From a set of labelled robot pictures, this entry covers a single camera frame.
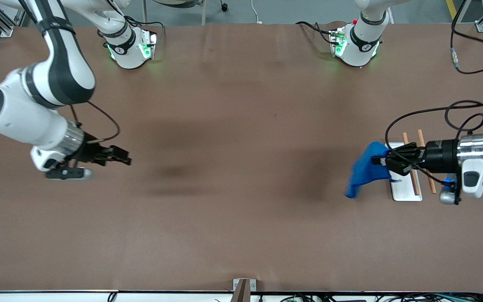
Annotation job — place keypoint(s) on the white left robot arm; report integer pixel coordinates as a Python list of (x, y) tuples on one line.
[(357, 50)]

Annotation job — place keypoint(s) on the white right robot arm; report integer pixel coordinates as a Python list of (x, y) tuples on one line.
[(19, 117)]

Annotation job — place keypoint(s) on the black chair caster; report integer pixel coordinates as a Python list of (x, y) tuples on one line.
[(224, 6)]

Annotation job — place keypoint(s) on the blue microfibre towel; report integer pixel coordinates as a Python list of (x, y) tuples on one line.
[(363, 172)]

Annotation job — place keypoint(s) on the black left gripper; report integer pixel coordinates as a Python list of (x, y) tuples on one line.
[(442, 156)]

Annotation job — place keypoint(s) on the white towel rack base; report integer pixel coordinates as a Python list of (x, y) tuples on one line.
[(403, 191)]

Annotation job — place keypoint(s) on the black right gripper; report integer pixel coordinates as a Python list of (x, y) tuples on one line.
[(91, 151)]

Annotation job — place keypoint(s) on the wooden towel rack rod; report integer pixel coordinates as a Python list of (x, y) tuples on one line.
[(415, 184), (432, 184)]

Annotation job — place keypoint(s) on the grey metal mount bracket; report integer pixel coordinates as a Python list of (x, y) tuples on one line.
[(243, 291)]

